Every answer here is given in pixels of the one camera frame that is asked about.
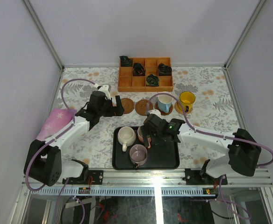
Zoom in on purple ceramic cup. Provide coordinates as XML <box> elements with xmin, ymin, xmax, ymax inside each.
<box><xmin>129</xmin><ymin>144</ymin><xmax>148</xmax><ymax>169</ymax></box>

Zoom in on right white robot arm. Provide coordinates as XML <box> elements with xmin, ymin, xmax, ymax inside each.
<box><xmin>141</xmin><ymin>114</ymin><xmax>261</xmax><ymax>184</ymax></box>

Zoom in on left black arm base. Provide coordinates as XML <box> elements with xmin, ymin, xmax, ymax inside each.
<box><xmin>60</xmin><ymin>160</ymin><xmax>103</xmax><ymax>185</ymax></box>

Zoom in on white ceramic cup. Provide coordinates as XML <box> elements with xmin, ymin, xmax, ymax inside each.
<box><xmin>117</xmin><ymin>126</ymin><xmax>136</xmax><ymax>152</ymax></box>

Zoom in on black orange rolled sock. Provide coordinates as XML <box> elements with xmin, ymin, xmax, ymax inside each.
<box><xmin>132</xmin><ymin>63</ymin><xmax>146</xmax><ymax>77</ymax></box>

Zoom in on dark grey rolled sock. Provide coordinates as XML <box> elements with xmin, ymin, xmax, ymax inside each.
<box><xmin>158</xmin><ymin>63</ymin><xmax>172</xmax><ymax>76</ymax></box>

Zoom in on brown wooden coaster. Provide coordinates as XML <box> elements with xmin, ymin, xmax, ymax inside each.
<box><xmin>135</xmin><ymin>99</ymin><xmax>153</xmax><ymax>116</ymax></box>
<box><xmin>121</xmin><ymin>98</ymin><xmax>135</xmax><ymax>114</ymax></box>
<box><xmin>154</xmin><ymin>102</ymin><xmax>173</xmax><ymax>116</ymax></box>

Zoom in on woven rattan coaster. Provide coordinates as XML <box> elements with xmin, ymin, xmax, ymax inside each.
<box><xmin>174</xmin><ymin>102</ymin><xmax>193</xmax><ymax>114</ymax></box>

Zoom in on yellow ceramic cup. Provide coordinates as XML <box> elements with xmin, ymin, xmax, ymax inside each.
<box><xmin>178</xmin><ymin>91</ymin><xmax>196</xmax><ymax>113</ymax></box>

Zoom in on purple printed cloth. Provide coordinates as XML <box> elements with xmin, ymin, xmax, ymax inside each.
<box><xmin>36</xmin><ymin>108</ymin><xmax>77</xmax><ymax>141</ymax></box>

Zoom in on black plastic tray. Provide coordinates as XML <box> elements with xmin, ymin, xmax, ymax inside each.
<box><xmin>112</xmin><ymin>127</ymin><xmax>180</xmax><ymax>170</ymax></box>

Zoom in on light blue ceramic cup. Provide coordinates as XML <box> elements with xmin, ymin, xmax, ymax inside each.
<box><xmin>158</xmin><ymin>94</ymin><xmax>172</xmax><ymax>113</ymax></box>

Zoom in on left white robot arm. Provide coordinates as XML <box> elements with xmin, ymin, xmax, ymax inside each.
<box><xmin>24</xmin><ymin>85</ymin><xmax>124</xmax><ymax>186</ymax></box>

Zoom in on pink ceramic cup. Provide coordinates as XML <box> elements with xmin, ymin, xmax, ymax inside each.
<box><xmin>137</xmin><ymin>127</ymin><xmax>151</xmax><ymax>148</ymax></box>

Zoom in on blue green rolled sock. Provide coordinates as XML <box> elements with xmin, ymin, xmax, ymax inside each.
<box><xmin>145</xmin><ymin>74</ymin><xmax>160</xmax><ymax>87</ymax></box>

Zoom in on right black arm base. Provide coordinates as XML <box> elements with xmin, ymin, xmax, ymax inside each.
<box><xmin>182</xmin><ymin>160</ymin><xmax>221</xmax><ymax>185</ymax></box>

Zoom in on aluminium frame rail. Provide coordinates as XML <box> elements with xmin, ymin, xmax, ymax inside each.
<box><xmin>22</xmin><ymin>167</ymin><xmax>273</xmax><ymax>187</ymax></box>

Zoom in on orange wooden compartment box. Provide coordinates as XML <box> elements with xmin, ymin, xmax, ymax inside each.
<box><xmin>118</xmin><ymin>57</ymin><xmax>173</xmax><ymax>92</ymax></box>

